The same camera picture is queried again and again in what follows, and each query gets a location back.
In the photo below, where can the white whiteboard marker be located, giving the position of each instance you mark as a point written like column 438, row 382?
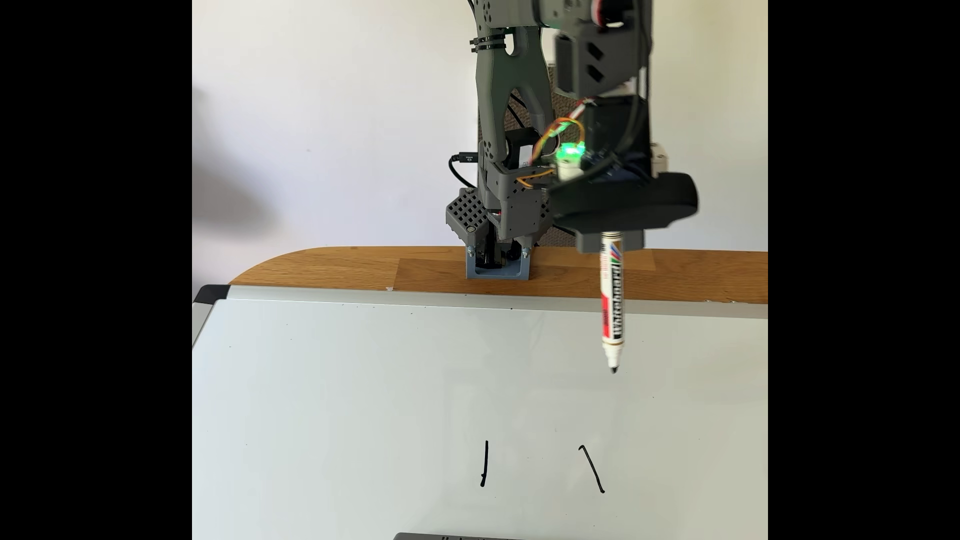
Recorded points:
column 613, row 300

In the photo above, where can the brown corrugated cardboard panel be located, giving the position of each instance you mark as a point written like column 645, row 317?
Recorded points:
column 559, row 109

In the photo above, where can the grey marker holder block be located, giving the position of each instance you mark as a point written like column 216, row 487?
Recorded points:
column 450, row 537

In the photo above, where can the whiteboard with silver frame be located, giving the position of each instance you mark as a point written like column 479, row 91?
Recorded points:
column 337, row 420

